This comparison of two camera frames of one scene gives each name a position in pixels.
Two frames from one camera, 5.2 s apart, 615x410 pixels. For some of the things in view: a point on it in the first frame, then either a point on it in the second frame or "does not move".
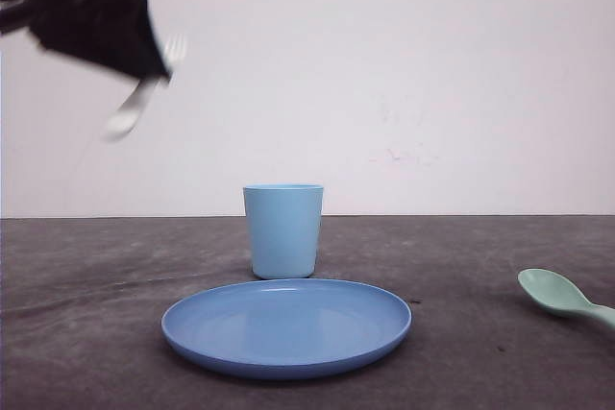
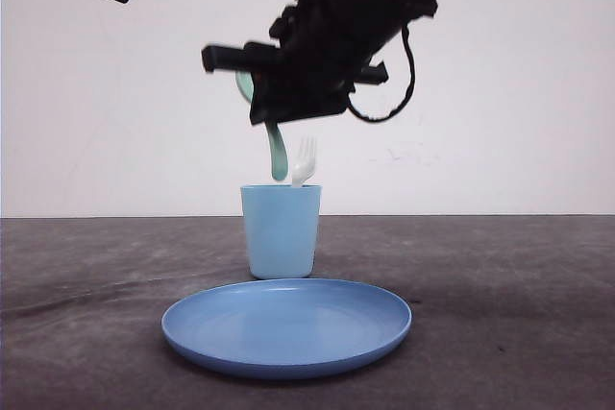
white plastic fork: (174, 50) -> (304, 159)
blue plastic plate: (278, 328) does not move
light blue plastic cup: (283, 223) does not move
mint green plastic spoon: (558, 293) -> (280, 160)
